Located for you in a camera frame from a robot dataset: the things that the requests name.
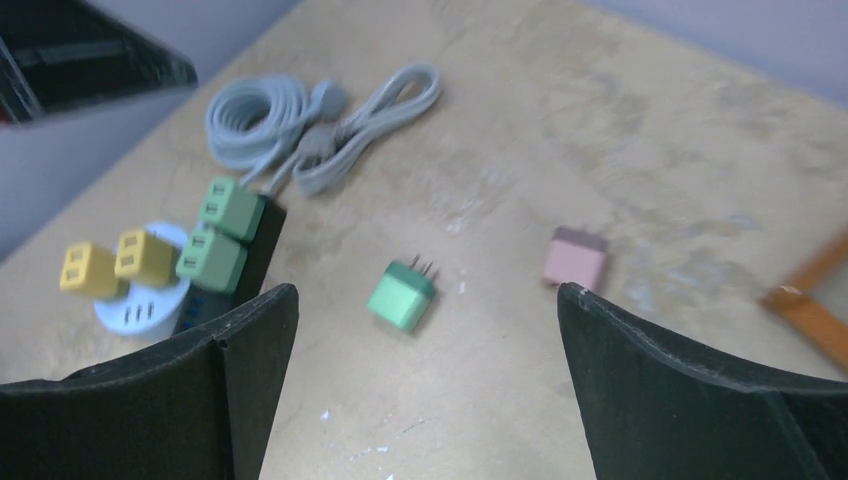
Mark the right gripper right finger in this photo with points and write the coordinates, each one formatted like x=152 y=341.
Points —
x=658 y=405

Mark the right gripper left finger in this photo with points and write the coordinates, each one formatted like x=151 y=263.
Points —
x=199 y=405

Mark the yellow charger plug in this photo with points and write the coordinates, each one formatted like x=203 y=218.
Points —
x=88 y=271
x=144 y=258

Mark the green plug on left strip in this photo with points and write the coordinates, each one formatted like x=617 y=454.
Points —
x=231 y=208

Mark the green charger plug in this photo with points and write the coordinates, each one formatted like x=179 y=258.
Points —
x=403 y=294

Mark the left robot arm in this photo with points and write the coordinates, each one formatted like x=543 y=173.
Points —
x=62 y=56

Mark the wooden shelf rack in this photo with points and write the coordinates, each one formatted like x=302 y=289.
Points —
x=793 y=301

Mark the left black power strip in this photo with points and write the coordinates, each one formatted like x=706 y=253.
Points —
x=202 y=306

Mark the round white socket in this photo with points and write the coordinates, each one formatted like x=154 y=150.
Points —
x=147 y=313

